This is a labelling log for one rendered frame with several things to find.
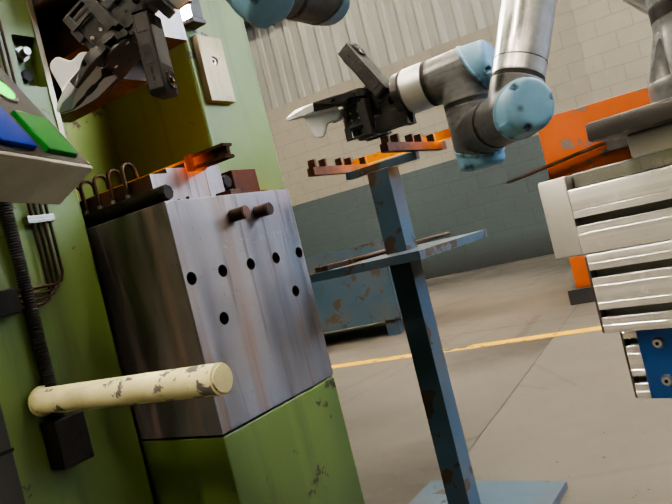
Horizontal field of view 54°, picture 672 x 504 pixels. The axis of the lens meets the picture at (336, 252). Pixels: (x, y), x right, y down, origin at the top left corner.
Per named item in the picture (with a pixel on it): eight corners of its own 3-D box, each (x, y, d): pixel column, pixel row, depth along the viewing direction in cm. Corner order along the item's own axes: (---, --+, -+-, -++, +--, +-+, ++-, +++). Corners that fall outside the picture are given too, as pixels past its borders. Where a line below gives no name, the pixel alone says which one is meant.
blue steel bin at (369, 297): (430, 313, 568) (410, 231, 568) (404, 333, 494) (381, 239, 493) (306, 337, 615) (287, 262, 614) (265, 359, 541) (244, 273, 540)
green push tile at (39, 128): (79, 153, 97) (45, 117, 97) (50, 148, 89) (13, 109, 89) (71, 162, 97) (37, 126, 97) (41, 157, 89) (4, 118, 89)
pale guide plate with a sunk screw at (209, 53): (236, 102, 173) (220, 38, 173) (212, 100, 165) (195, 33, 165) (230, 104, 174) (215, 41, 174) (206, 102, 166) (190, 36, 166)
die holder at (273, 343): (334, 374, 154) (288, 188, 153) (223, 435, 122) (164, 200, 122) (171, 393, 185) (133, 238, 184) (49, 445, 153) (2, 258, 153)
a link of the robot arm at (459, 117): (480, 165, 97) (462, 92, 97) (451, 177, 108) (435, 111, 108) (528, 154, 99) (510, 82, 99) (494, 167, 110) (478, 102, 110)
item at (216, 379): (240, 391, 93) (231, 354, 93) (214, 403, 89) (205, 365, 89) (59, 410, 117) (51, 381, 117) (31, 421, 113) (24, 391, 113)
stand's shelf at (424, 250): (488, 236, 175) (486, 229, 175) (421, 259, 142) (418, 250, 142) (391, 257, 192) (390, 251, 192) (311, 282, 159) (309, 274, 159)
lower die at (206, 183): (227, 199, 145) (217, 161, 145) (157, 206, 128) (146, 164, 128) (108, 238, 168) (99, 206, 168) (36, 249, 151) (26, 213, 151)
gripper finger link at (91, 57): (80, 84, 92) (122, 38, 91) (88, 93, 92) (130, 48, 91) (61, 77, 87) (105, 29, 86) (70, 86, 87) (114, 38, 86)
